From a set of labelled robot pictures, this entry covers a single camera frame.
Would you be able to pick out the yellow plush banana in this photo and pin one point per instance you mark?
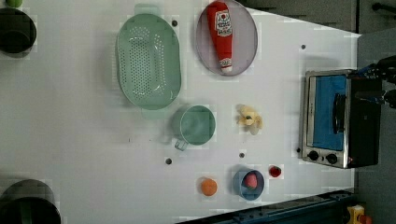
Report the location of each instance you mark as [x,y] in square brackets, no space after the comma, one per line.
[250,119]

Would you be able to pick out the green mug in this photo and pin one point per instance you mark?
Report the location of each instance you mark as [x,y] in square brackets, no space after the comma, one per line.
[193,125]

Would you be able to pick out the orange ball toy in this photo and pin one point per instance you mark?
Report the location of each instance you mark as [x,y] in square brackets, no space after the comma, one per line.
[209,187]

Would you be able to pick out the green perforated colander basket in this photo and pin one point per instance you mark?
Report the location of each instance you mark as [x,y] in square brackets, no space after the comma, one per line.
[148,61]

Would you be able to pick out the blue bowl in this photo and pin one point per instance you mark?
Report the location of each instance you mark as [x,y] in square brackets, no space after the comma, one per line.
[240,188]

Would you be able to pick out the pink plush fruit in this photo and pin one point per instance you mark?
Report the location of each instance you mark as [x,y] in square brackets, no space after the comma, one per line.
[251,181]

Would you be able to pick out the grey round plate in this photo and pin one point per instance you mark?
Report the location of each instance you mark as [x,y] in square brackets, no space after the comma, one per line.
[245,40]

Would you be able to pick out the red strawberry toy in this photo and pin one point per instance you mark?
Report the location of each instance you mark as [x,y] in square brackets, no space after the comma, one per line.
[275,171]

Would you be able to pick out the red plush ketchup bottle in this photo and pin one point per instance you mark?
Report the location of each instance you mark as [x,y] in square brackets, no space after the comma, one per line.
[220,28]

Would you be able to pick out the silver black toaster oven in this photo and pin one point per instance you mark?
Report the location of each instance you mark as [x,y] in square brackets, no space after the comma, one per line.
[340,129]

